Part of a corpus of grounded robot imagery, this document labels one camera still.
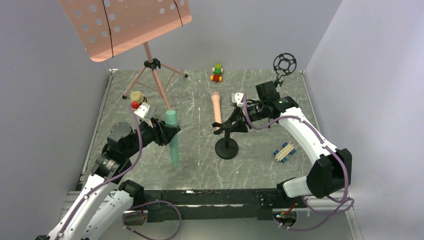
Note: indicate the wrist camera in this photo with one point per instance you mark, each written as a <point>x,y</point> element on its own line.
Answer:
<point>144,111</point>
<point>237,99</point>

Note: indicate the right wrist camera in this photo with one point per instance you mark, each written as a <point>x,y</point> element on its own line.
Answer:
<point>237,99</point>

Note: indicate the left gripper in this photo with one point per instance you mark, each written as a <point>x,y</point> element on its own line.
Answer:
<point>161,131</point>

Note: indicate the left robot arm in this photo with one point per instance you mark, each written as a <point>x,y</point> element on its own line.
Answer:
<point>104,197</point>

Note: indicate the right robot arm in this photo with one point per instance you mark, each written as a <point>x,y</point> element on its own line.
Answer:
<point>331,165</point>

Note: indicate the yellow toy microphone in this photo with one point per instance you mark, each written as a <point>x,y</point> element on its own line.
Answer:
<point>138,97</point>

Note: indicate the pink toy microphone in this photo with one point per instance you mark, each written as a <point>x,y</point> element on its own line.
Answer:
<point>216,102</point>

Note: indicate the black mic stand with clip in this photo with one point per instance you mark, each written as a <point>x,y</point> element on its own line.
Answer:
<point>225,148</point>

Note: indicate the pink music stand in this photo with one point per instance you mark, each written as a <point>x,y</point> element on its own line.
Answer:
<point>108,28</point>

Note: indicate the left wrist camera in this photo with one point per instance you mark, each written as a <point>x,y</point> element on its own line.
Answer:
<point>144,111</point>

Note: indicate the beige blue brick car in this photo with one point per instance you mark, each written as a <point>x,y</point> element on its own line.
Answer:
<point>281,155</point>

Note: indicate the green red brick car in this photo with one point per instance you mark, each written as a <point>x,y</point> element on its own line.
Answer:
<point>216,73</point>

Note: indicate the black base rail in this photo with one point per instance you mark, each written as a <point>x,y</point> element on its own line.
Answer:
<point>211,204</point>

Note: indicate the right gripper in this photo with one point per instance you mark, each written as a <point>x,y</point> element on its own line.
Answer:
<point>235,118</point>

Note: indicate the green toy microphone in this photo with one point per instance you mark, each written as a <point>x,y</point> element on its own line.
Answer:
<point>171,119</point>

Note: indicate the black shock-mount boom stand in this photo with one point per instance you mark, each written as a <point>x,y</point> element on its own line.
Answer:
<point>284,65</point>

